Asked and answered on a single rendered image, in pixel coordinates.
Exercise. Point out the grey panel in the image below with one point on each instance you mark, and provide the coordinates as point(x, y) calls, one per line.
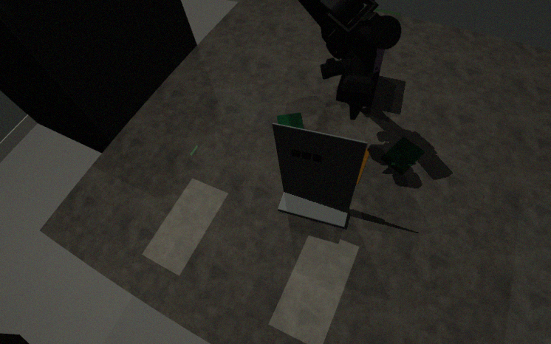
point(319, 173)

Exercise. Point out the green flat square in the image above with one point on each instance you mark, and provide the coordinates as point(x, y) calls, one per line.
point(402, 155)
point(294, 120)

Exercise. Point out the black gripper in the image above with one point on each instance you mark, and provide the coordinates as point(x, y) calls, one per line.
point(359, 85)

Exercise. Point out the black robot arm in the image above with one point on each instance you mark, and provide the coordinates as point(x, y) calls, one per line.
point(348, 22)

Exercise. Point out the orange flat square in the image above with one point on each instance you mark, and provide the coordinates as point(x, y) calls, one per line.
point(363, 164)

